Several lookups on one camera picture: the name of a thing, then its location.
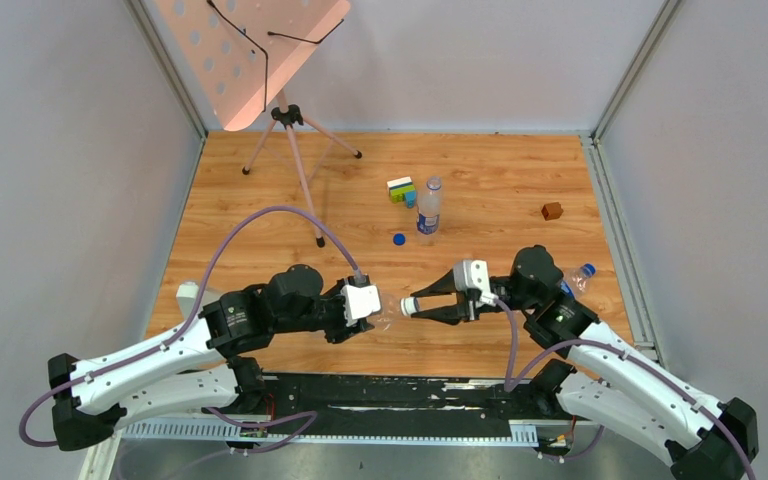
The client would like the white bottle cap blue inside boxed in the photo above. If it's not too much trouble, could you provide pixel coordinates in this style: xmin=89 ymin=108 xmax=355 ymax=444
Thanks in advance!
xmin=400 ymin=297 xmax=420 ymax=317

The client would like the clear bottle white cap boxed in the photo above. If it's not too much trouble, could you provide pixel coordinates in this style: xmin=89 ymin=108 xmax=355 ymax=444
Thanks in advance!
xmin=367 ymin=293 xmax=403 ymax=331

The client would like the clear bottle blue cap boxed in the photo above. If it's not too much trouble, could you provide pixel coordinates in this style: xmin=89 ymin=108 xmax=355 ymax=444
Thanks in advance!
xmin=561 ymin=263 xmax=597 ymax=298

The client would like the clear Pepsi bottle blue label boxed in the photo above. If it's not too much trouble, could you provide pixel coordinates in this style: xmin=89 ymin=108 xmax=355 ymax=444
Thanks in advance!
xmin=417 ymin=176 xmax=443 ymax=236

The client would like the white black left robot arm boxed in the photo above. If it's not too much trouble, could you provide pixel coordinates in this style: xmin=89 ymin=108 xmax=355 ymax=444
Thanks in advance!
xmin=48 ymin=264 xmax=382 ymax=451

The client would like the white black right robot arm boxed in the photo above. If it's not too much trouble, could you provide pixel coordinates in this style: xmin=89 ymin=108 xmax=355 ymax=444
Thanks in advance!
xmin=400 ymin=245 xmax=759 ymax=479

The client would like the brown small block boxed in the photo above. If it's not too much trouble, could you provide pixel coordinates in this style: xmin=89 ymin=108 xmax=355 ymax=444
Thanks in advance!
xmin=541 ymin=202 xmax=564 ymax=221

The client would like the coloured toy brick stack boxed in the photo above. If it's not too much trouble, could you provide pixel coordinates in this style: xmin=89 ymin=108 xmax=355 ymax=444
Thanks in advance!
xmin=386 ymin=176 xmax=417 ymax=209

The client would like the white carton with cap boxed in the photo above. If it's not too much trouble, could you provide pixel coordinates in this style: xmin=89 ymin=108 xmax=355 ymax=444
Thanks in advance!
xmin=176 ymin=281 xmax=222 ymax=320

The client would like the pink music stand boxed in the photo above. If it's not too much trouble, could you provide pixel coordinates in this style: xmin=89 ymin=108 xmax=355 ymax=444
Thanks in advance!
xmin=149 ymin=0 xmax=362 ymax=212

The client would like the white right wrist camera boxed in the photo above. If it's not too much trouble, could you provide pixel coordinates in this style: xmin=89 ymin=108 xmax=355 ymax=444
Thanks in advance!
xmin=452 ymin=259 xmax=497 ymax=305

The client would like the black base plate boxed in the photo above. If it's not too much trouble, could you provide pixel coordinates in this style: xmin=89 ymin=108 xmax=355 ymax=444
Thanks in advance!
xmin=219 ymin=373 xmax=572 ymax=438

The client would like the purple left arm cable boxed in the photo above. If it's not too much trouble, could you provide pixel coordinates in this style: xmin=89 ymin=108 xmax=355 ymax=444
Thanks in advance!
xmin=18 ymin=205 xmax=367 ymax=448

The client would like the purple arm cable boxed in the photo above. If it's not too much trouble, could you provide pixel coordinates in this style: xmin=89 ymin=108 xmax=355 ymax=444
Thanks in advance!
xmin=493 ymin=298 xmax=759 ymax=480
xmin=18 ymin=205 xmax=367 ymax=448

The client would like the white slotted cable duct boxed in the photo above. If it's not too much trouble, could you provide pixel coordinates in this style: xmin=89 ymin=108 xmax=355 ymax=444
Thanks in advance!
xmin=122 ymin=417 xmax=539 ymax=448

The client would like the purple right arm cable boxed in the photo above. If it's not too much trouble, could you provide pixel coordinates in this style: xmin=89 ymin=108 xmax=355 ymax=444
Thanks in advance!
xmin=493 ymin=298 xmax=759 ymax=480

